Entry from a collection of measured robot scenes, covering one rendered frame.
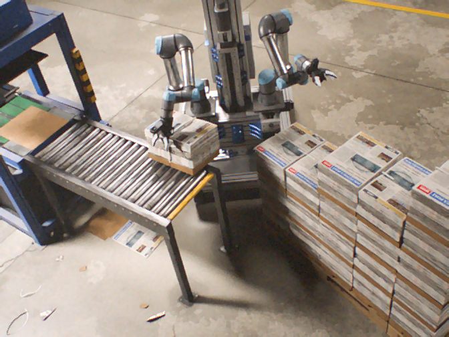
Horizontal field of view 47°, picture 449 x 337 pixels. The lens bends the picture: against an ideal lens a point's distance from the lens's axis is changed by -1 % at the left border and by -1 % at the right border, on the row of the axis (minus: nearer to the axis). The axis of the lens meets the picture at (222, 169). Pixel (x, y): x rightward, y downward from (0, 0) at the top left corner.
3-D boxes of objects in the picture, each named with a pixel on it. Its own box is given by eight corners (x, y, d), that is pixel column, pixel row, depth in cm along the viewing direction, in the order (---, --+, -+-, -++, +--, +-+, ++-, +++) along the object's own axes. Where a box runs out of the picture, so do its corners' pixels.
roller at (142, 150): (149, 151, 365) (147, 146, 361) (102, 194, 339) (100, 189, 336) (143, 149, 367) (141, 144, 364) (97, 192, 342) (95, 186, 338)
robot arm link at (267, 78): (256, 87, 374) (254, 71, 365) (272, 81, 378) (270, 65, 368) (264, 95, 366) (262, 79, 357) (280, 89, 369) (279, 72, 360)
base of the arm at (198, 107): (190, 102, 389) (188, 91, 382) (210, 100, 388) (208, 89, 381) (190, 115, 378) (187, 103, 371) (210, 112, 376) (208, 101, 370)
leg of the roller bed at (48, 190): (74, 231, 422) (44, 170, 376) (69, 235, 419) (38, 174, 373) (69, 228, 425) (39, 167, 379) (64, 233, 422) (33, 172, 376)
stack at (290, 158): (300, 203, 411) (296, 120, 355) (425, 297, 337) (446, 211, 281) (262, 230, 397) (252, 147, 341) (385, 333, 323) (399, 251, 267)
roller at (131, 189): (169, 160, 356) (170, 156, 352) (123, 204, 331) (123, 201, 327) (164, 156, 357) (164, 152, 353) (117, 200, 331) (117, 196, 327)
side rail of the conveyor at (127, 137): (222, 181, 343) (220, 168, 335) (218, 186, 340) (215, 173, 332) (83, 126, 409) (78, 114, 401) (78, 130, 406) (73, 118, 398)
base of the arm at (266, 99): (257, 95, 384) (256, 83, 378) (278, 93, 383) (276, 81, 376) (258, 107, 373) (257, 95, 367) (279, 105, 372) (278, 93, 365)
